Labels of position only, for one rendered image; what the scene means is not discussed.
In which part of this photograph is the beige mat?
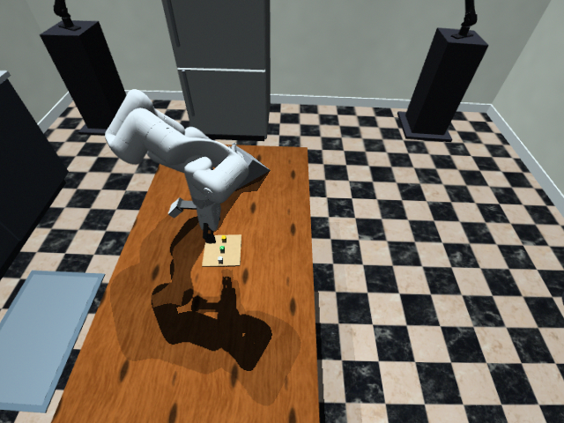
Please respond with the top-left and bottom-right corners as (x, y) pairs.
(202, 234), (241, 266)

